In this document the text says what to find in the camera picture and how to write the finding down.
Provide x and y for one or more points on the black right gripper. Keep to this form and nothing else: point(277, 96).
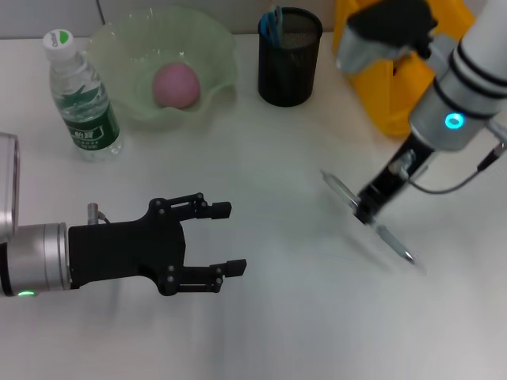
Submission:
point(392, 184)

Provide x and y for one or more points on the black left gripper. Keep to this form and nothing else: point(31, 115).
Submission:
point(126, 249)

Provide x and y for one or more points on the clear ballpoint pen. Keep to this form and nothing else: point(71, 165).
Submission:
point(392, 239)

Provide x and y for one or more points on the pink peach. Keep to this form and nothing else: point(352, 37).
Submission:
point(176, 85)

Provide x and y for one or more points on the green label water bottle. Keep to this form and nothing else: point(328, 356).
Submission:
point(87, 115)

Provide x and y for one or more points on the blue scissors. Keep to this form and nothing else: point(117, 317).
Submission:
point(273, 23)

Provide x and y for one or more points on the black mesh pen holder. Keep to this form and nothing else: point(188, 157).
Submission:
point(287, 79)

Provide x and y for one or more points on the green glass fruit plate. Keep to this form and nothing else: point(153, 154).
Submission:
point(119, 59)

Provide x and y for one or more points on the yellow plastic bin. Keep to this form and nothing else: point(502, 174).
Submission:
point(380, 99)

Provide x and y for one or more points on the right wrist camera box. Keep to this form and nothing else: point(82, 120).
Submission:
point(380, 31)

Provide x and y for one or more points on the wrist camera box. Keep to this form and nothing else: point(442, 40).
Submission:
point(8, 186)
point(380, 31)

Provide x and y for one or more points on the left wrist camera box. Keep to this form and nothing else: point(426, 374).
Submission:
point(8, 186)

